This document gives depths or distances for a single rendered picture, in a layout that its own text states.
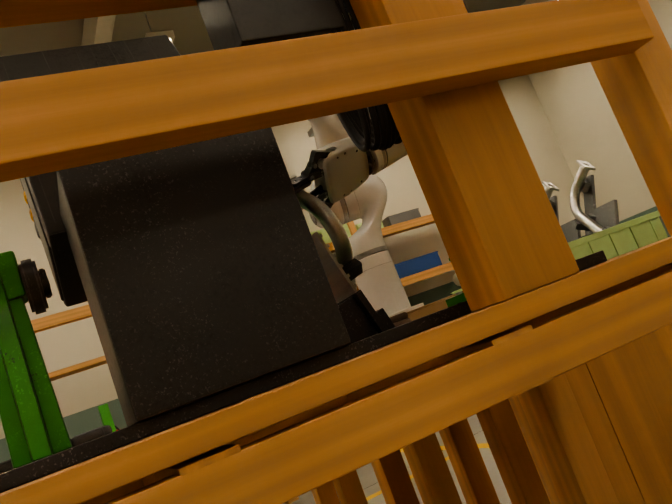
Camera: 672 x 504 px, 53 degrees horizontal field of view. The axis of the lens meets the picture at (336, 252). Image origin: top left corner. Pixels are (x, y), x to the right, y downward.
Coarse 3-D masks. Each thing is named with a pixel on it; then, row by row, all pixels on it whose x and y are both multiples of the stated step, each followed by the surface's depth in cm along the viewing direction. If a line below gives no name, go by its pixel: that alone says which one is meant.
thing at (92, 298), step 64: (64, 192) 84; (128, 192) 87; (192, 192) 90; (256, 192) 93; (128, 256) 85; (192, 256) 88; (256, 256) 91; (128, 320) 83; (192, 320) 85; (256, 320) 88; (320, 320) 91; (128, 384) 81; (192, 384) 83
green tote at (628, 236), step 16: (624, 224) 194; (640, 224) 196; (656, 224) 198; (576, 240) 187; (592, 240) 189; (608, 240) 191; (624, 240) 193; (640, 240) 195; (656, 240) 196; (576, 256) 186; (608, 256) 190
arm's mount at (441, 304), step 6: (450, 294) 188; (438, 300) 184; (444, 300) 184; (426, 306) 182; (432, 306) 182; (438, 306) 183; (444, 306) 184; (408, 312) 179; (414, 312) 180; (420, 312) 181; (426, 312) 181; (432, 312) 182; (414, 318) 179
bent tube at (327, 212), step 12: (300, 192) 120; (300, 204) 120; (312, 204) 117; (324, 204) 117; (324, 216) 116; (336, 216) 117; (324, 228) 117; (336, 228) 116; (336, 240) 116; (348, 240) 117; (336, 252) 118; (348, 252) 117
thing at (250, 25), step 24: (216, 0) 99; (240, 0) 96; (264, 0) 98; (288, 0) 99; (312, 0) 101; (216, 24) 102; (240, 24) 95; (264, 24) 97; (288, 24) 98; (312, 24) 100; (336, 24) 101; (216, 48) 105
